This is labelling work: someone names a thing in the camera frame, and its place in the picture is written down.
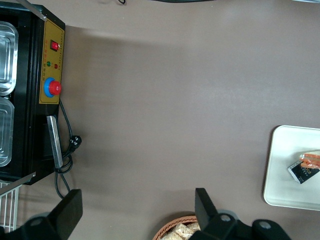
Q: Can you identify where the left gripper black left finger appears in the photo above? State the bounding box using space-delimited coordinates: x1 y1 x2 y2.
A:
9 188 84 240

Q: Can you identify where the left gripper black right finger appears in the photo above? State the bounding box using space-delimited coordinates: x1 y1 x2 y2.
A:
189 187 251 240

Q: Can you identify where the triangle sandwich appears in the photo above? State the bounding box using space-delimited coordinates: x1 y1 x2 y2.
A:
298 149 320 171

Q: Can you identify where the beige plastic tray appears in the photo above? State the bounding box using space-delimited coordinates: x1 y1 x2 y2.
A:
263 124 320 211

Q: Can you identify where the clear rice cracker packet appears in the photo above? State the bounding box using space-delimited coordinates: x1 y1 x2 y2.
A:
174 223 194 239
186 221 201 232
163 230 183 240

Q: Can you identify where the round wicker basket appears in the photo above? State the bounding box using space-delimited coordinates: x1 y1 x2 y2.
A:
152 215 201 240

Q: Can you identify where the black gold-print small box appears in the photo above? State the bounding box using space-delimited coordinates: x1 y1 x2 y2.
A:
287 161 320 185

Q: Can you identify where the steel food container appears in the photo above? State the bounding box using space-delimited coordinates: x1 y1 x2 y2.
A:
0 20 20 96
0 95 16 168

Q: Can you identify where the black machine yellow control panel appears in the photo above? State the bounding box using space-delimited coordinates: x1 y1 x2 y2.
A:
0 0 67 187

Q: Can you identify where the white wire basket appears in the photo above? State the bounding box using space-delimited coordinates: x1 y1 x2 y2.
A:
0 180 22 235

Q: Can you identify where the silver metal bar handle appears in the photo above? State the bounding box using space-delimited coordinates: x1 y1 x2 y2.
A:
46 115 64 168

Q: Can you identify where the black power cable with plug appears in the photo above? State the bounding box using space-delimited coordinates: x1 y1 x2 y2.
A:
53 98 84 201

